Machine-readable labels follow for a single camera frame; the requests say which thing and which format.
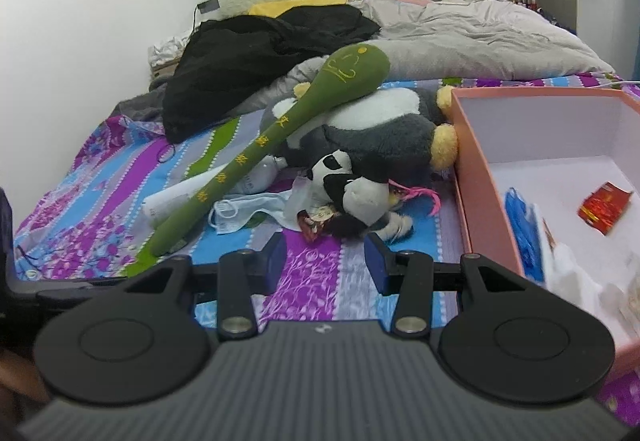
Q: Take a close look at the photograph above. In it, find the grey penguin plush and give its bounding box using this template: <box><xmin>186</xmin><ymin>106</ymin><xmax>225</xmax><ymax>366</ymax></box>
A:
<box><xmin>260</xmin><ymin>83</ymin><xmax>459</xmax><ymax>182</ymax></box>

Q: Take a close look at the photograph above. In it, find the dark grey blanket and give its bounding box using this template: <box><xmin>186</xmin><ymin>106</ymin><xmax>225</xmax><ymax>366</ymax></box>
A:
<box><xmin>112</xmin><ymin>80</ymin><xmax>172</xmax><ymax>122</ymax></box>

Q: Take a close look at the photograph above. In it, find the light grey duvet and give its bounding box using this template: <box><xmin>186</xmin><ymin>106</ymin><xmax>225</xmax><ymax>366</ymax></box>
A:
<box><xmin>235</xmin><ymin>0</ymin><xmax>617</xmax><ymax>118</ymax></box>

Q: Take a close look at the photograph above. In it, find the orange cardboard box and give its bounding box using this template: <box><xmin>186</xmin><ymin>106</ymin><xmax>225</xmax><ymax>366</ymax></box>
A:
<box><xmin>447</xmin><ymin>87</ymin><xmax>640</xmax><ymax>387</ymax></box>

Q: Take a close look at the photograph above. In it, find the small panda plush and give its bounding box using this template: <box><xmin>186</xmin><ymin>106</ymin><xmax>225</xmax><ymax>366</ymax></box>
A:
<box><xmin>306</xmin><ymin>150</ymin><xmax>415</xmax><ymax>243</ymax></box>

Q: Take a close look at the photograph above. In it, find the white crumpled cloth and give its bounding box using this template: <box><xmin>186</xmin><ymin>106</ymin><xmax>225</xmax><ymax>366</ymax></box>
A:
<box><xmin>148</xmin><ymin>35</ymin><xmax>192</xmax><ymax>68</ymax></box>

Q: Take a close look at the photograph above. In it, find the blue snack packet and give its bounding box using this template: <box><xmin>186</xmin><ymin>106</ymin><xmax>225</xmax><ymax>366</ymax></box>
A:
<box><xmin>504</xmin><ymin>188</ymin><xmax>547</xmax><ymax>283</ymax></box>

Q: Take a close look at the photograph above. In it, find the red foil packet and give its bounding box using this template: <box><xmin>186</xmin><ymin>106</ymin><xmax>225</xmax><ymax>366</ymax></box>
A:
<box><xmin>577</xmin><ymin>181</ymin><xmax>634</xmax><ymax>237</ymax></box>

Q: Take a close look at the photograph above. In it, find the blue face mask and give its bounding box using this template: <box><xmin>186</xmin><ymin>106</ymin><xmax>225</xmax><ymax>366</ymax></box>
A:
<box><xmin>209</xmin><ymin>193</ymin><xmax>292</xmax><ymax>237</ymax></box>

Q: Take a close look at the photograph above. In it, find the person's left forearm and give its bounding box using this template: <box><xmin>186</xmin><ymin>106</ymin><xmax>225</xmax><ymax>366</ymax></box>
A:
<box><xmin>0</xmin><ymin>351</ymin><xmax>51</xmax><ymax>422</ymax></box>

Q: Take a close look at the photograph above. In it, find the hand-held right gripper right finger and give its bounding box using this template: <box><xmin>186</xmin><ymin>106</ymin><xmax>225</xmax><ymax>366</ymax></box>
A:
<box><xmin>364</xmin><ymin>231</ymin><xmax>533</xmax><ymax>338</ymax></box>

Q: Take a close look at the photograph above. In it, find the white tube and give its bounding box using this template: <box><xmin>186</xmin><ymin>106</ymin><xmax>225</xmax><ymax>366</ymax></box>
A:
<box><xmin>141</xmin><ymin>155</ymin><xmax>289</xmax><ymax>230</ymax></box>

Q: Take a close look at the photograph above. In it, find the floral striped bed sheet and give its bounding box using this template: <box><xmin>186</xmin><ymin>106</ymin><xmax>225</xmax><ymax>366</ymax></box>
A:
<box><xmin>12</xmin><ymin>73</ymin><xmax>640</xmax><ymax>427</ymax></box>

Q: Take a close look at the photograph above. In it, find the green plush massage stick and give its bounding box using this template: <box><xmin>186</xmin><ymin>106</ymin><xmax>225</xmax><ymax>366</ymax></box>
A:
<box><xmin>150</xmin><ymin>43</ymin><xmax>392</xmax><ymax>258</ymax></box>

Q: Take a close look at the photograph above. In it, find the small dark red wrapper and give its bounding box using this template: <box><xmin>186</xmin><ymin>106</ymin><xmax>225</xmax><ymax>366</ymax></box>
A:
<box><xmin>297</xmin><ymin>206</ymin><xmax>347</xmax><ymax>243</ymax></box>

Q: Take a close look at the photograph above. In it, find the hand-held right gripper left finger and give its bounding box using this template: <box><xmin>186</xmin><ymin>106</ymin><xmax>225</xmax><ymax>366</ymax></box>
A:
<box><xmin>122</xmin><ymin>232</ymin><xmax>289</xmax><ymax>341</ymax></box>

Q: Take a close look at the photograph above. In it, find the yellow pillow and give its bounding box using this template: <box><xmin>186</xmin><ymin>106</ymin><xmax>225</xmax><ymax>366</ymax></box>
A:
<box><xmin>248</xmin><ymin>0</ymin><xmax>350</xmax><ymax>18</ymax></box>

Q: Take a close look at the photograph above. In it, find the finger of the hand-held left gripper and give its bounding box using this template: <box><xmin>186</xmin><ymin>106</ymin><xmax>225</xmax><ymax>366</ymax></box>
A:
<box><xmin>10</xmin><ymin>275</ymin><xmax>130</xmax><ymax>303</ymax></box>

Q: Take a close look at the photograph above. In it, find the pink pillow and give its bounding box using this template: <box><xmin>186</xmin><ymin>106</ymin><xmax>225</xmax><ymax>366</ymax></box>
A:
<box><xmin>350</xmin><ymin>0</ymin><xmax>442</xmax><ymax>8</ymax></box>

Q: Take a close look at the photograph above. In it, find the black garment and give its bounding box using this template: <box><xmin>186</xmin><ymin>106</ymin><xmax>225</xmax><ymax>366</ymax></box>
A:
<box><xmin>162</xmin><ymin>5</ymin><xmax>382</xmax><ymax>145</ymax></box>

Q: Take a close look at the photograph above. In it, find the pink tasselled small packet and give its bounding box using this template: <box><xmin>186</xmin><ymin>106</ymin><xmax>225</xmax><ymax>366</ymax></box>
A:
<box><xmin>390</xmin><ymin>181</ymin><xmax>444</xmax><ymax>218</ymax></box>

